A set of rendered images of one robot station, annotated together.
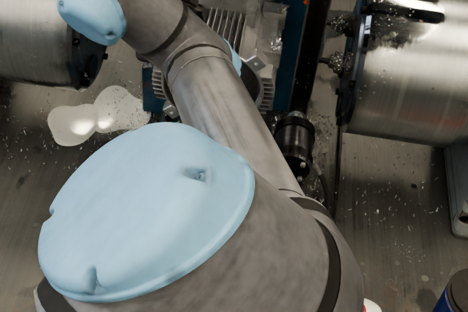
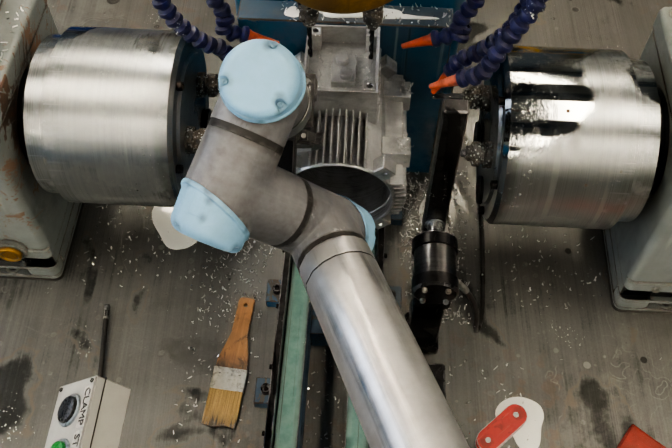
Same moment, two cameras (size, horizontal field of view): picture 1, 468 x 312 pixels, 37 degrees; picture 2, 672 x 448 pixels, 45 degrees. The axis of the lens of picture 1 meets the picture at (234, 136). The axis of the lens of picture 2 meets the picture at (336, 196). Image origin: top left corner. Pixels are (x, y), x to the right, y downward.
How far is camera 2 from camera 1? 0.28 m
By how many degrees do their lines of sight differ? 11
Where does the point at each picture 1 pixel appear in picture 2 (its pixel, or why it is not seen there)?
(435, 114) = (590, 209)
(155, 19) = (280, 219)
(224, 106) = (370, 334)
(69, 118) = not seen: hidden behind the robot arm
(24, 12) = (116, 147)
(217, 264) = not seen: outside the picture
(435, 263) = (597, 345)
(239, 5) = (358, 104)
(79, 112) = not seen: hidden behind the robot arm
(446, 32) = (597, 121)
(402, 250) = (560, 334)
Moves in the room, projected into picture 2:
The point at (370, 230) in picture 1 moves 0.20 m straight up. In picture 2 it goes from (523, 314) to (552, 249)
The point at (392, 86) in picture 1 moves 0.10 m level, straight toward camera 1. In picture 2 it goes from (540, 187) to (528, 252)
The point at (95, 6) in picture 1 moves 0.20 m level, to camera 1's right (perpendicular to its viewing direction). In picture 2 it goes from (215, 229) to (438, 230)
